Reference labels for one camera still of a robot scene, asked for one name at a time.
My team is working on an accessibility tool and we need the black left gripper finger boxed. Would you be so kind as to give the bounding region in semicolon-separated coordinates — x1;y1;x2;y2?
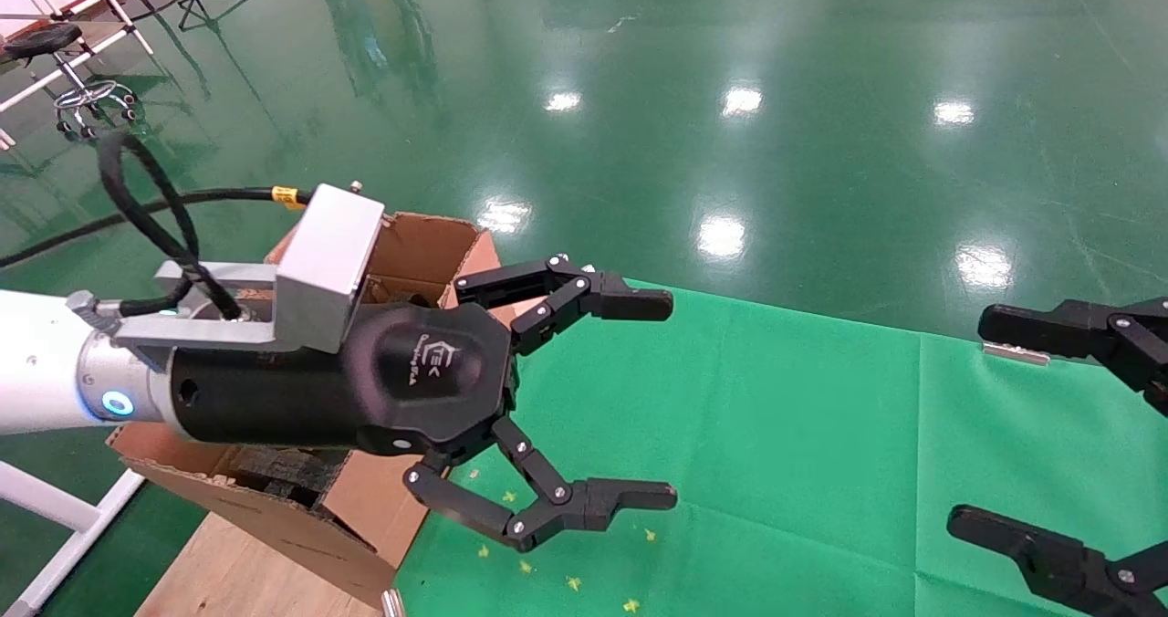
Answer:
454;255;676;355
404;414;678;554

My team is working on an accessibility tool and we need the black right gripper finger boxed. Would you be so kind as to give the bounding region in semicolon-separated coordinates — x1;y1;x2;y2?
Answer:
946;505;1168;617
976;298;1168;417

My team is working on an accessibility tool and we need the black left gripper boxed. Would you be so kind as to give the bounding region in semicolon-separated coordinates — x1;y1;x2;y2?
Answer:
169;302;521;458

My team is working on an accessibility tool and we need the large open cardboard carton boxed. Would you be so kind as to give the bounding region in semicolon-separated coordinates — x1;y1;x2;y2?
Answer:
108;211;505;611

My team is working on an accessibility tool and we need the black foam block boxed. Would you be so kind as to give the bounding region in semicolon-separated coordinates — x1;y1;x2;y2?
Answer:
228;446;352;501

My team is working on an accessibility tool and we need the large green table cloth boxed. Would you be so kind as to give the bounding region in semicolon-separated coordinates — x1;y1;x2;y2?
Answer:
392;277;1168;617

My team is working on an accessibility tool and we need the white pipe rack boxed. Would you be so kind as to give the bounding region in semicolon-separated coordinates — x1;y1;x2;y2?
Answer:
0;0;156;148

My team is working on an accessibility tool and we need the black stool with chrome base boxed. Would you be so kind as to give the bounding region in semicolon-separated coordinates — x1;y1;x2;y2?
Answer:
3;22;140;141

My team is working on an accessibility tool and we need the black cable with yellow tag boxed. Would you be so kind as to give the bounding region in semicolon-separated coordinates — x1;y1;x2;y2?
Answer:
0;131;313;321

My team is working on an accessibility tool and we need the white tube frame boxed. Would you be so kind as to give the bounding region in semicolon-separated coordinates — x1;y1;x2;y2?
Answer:
0;462;147;617

